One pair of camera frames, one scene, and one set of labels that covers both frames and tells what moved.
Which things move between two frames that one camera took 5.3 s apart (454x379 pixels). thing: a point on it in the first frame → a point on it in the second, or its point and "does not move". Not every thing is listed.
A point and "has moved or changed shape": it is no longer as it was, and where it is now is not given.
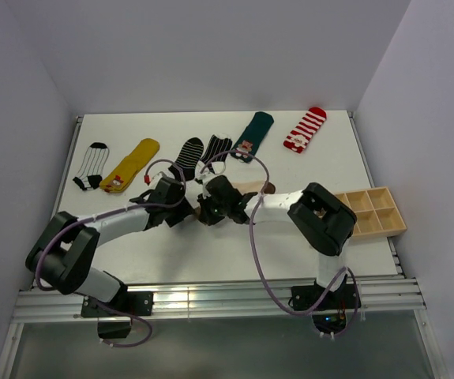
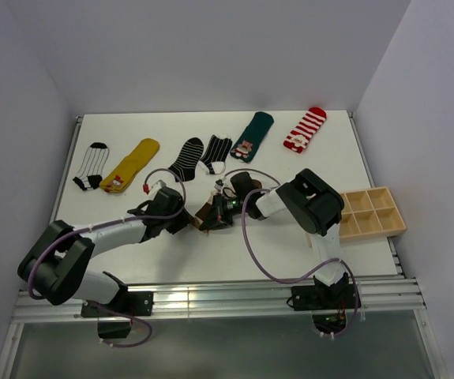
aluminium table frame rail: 217,302 does not move
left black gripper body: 178,212 → 175,223
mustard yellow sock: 120,179 does not move
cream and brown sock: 247,188 has moved or changed shape
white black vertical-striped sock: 90,174 does not move
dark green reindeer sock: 253,136 does not move
